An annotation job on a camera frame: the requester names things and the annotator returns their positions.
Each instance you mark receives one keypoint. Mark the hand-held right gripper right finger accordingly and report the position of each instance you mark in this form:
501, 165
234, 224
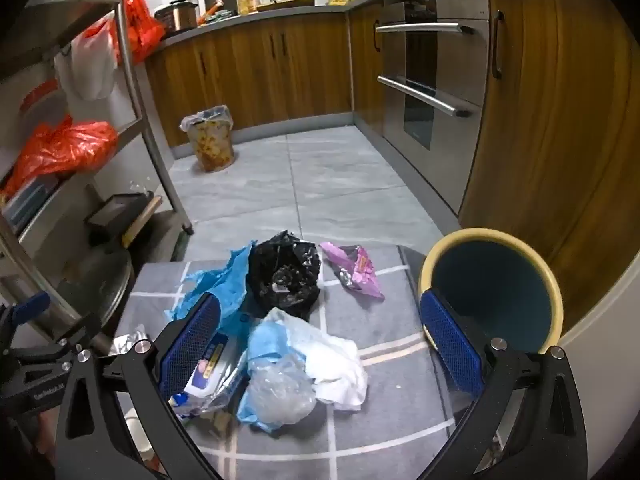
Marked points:
450, 345

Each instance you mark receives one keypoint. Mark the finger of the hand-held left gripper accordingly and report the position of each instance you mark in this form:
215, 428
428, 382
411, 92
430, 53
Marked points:
31, 306
80, 331

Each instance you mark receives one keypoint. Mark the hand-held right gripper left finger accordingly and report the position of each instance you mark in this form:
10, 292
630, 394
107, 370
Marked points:
192, 345

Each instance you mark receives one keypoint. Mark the silver foil wrapper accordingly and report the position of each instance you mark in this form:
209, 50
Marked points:
125, 345

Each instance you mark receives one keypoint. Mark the torn blue plastic bag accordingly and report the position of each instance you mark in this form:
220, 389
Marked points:
220, 280

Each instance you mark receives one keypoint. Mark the light blue face mask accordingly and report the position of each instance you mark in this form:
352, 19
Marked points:
272, 342

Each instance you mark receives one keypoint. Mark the yellow-rimmed blue bin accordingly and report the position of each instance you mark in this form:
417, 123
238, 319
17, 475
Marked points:
480, 270

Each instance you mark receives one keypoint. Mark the clear plastic bag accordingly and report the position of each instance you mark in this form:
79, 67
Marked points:
280, 390

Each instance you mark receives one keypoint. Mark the black plastic bag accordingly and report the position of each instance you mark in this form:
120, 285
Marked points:
285, 275

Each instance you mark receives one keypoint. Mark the white paper tissue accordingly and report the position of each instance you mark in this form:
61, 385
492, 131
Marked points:
335, 365

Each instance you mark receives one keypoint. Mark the pink snack wrapper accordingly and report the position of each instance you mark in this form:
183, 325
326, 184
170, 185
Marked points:
360, 270

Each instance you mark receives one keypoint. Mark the round grey pot lid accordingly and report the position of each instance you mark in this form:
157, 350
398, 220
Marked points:
95, 282

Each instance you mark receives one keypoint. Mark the grey checked mat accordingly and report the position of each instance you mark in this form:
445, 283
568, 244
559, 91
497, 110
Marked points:
390, 320

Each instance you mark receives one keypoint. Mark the blue plastic container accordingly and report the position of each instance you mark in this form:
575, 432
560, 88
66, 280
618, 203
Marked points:
30, 202

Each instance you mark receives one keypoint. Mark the black box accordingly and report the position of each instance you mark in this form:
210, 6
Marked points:
112, 212

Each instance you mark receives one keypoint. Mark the crumpled red plastic bag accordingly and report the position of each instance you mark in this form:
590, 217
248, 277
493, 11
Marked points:
70, 147

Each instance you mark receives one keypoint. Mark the patterned bin with plastic liner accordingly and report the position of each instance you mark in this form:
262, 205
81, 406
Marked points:
212, 142

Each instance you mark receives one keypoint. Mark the metal shelf rack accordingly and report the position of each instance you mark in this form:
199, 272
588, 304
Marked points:
150, 130

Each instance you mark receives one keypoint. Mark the wooden tall cabinet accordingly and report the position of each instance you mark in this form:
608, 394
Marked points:
550, 135

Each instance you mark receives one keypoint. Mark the white plastic bag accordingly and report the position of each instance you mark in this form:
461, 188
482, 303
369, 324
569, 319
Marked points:
87, 67

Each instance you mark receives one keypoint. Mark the stainless steel oven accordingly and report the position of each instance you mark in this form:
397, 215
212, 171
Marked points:
440, 85

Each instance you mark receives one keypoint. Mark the wooden base cabinets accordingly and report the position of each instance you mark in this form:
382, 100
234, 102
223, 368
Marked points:
270, 75

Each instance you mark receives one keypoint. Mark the hanging red plastic bag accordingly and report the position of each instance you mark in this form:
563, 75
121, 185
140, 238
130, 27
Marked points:
137, 25

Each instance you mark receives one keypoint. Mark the orange food item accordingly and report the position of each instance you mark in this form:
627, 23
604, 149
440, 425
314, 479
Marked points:
210, 12

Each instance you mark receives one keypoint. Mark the grey kitchen countertop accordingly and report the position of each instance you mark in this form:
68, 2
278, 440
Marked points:
280, 14

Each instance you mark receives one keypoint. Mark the yellow bottle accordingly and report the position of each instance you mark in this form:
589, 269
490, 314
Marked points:
247, 2

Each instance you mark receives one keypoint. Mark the wooden cutting board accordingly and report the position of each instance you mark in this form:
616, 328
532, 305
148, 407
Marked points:
285, 4

